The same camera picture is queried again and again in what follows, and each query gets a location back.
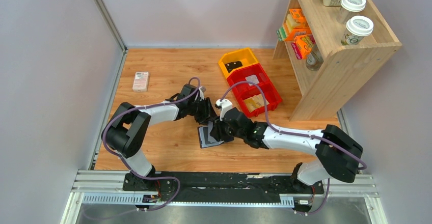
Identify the grey card in bin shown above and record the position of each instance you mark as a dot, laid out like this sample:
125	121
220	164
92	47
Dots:
252	79

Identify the green orange boxes on shelf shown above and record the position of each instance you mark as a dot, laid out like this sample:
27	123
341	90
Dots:
295	25

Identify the paper cup white lid rear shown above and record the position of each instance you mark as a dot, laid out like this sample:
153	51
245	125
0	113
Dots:
350	8

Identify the white red small box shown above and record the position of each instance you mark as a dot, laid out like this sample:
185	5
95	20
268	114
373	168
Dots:
141	82

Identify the orange snack box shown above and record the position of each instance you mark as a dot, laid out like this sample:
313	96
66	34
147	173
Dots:
302	45

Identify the glass bottle on shelf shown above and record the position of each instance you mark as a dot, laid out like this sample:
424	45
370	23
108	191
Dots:
314	59

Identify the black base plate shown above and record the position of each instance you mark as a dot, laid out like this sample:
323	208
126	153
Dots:
226	188

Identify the black item in yellow bin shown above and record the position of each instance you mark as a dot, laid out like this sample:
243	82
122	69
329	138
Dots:
232	66

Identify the red plastic bin front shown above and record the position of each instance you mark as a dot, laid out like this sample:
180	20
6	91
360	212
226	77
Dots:
270	93

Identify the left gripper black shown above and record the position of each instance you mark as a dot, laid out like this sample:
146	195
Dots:
205	109

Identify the red plastic bin middle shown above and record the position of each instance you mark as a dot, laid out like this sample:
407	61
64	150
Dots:
253	73

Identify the wooden shelf unit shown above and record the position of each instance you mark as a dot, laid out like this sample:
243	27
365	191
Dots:
345	69

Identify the yellow plastic bin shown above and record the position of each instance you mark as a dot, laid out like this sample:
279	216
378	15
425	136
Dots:
244	55

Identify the red plastic bin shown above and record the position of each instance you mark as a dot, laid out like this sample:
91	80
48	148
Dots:
270	93
253	73

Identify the paper cup white lid front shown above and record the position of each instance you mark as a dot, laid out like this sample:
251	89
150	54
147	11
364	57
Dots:
357	28

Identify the navy blue card holder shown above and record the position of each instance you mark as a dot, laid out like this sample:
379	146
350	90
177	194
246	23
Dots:
206	140

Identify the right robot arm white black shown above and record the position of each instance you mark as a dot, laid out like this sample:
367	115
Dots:
338	154

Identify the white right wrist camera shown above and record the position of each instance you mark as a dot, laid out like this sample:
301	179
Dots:
224	105

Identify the aluminium rail frame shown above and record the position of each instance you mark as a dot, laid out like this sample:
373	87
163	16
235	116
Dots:
105	187

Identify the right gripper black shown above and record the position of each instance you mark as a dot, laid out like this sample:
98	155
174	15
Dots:
220	128

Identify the gold credit cards in bin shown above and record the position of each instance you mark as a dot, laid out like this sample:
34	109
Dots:
256	104

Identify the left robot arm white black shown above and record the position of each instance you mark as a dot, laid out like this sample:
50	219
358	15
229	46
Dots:
124	134

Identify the paper cup white lid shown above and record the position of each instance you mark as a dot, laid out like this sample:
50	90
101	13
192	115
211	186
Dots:
350	8
357	28

